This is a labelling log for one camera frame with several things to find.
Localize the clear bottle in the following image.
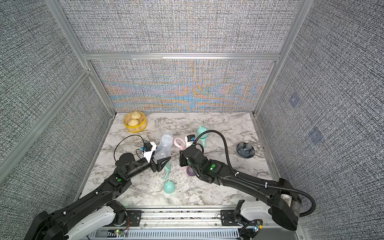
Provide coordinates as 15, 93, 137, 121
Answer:
198, 137, 207, 148
154, 134, 173, 161

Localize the purple nipple collar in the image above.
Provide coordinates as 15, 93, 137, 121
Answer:
186, 167, 196, 177

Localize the mint cap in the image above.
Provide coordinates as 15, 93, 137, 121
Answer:
163, 180, 176, 194
197, 126, 208, 139

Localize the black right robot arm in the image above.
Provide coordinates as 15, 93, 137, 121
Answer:
180, 145, 302, 231

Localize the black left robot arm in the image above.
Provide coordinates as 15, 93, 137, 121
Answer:
25, 153, 171, 240

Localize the yellow bamboo steamer basket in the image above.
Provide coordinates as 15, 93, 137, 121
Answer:
123, 111, 148, 133

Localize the lower steamed bun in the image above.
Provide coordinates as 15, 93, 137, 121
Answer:
128, 119, 140, 127

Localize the steamed bun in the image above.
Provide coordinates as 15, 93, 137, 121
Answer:
130, 111, 142, 120
128, 119, 140, 127

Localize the upper steamed bun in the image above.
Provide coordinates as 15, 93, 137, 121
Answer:
130, 111, 142, 120

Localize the patterned small bowl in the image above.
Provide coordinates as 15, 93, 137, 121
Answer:
236, 143, 255, 159

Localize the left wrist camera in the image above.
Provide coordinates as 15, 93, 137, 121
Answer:
139, 142, 157, 163

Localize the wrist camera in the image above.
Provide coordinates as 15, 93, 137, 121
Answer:
139, 142, 157, 163
185, 135, 196, 148

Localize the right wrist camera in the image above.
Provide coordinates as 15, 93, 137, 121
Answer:
185, 135, 196, 148

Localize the left camera black cable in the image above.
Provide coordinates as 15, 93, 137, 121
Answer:
113, 134, 145, 164

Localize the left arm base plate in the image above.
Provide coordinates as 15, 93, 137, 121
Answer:
107, 209, 142, 228

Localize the aluminium front rail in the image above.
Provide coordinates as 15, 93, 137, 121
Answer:
50, 206, 304, 240

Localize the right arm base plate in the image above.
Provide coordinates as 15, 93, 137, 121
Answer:
217, 210, 264, 233

